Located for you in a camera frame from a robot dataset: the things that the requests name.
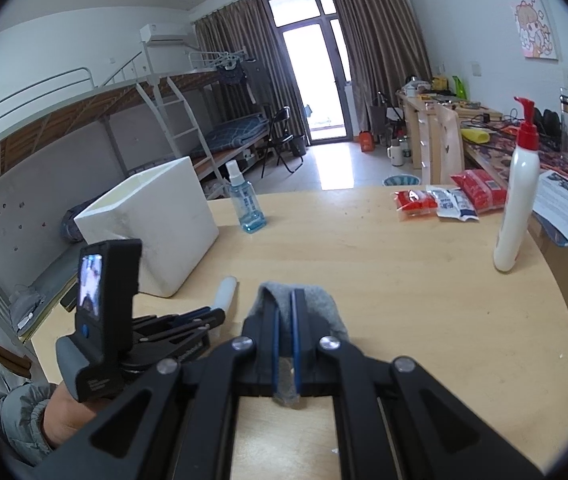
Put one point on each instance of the green spray bottle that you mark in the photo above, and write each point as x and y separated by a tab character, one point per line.
459	87

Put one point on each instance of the brown curtain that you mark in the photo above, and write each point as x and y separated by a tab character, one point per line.
234	55
378	45

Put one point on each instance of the dark hanging clothes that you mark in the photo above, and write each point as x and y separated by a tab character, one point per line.
231	75

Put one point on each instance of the white blue packet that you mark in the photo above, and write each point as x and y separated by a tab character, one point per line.
451	197

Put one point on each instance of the yellow packet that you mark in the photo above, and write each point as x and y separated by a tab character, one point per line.
476	135

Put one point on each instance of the white plastic tube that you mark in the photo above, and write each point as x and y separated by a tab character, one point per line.
225	292

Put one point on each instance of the grey bunk bed ladder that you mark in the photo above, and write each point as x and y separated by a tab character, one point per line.
184	125

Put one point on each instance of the cartoon wall poster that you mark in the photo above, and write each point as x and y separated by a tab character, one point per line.
535	25

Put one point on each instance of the desk with patterned cloth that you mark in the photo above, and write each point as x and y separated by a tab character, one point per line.
523	155

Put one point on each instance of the blue plaid folded quilt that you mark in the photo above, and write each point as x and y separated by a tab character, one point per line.
239	132

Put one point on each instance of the white thermos jug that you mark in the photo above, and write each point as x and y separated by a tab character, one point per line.
396	154

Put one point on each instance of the black folding chair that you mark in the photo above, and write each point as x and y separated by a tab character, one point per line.
284	137

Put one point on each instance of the glass balcony door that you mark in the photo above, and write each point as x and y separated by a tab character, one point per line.
314	70

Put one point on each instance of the small red packet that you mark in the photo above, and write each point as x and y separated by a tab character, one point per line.
413	198

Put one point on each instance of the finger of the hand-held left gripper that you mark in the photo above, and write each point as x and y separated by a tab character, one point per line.
179	337
184	317

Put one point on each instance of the orange container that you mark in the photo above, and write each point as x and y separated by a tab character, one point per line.
366	141

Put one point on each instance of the large red packet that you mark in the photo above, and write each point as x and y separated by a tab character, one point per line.
478	185

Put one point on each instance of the white air conditioner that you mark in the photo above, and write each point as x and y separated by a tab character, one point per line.
166	34

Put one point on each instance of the white pump bottle red cap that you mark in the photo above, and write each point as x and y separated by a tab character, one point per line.
513	200

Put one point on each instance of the black bag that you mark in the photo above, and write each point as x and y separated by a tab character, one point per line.
547	121

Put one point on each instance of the white foam box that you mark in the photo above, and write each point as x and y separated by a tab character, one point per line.
164	230

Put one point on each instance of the light wooden desk with drawers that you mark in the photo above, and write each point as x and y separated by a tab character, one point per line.
418	130

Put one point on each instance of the blue spray bottle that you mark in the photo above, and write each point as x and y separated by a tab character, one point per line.
246	205

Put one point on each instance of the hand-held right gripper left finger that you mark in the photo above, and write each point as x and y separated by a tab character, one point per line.
259	360

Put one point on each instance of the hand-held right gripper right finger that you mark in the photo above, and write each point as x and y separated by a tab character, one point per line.
309	360

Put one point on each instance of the round blue patterned stool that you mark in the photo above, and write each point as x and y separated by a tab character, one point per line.
401	180

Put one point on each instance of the white wall switch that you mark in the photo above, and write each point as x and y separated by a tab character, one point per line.
476	68

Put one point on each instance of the wooden chair with smiley cutout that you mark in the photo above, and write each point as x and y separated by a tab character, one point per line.
448	145

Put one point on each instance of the person's left forearm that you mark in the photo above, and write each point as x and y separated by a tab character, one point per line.
14	420

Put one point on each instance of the person's left hand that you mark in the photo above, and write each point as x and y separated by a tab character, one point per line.
66	420

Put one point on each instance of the grey metal bunk bed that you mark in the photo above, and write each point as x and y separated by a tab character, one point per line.
39	130
224	80

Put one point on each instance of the grey sock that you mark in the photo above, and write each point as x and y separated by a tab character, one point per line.
324	310

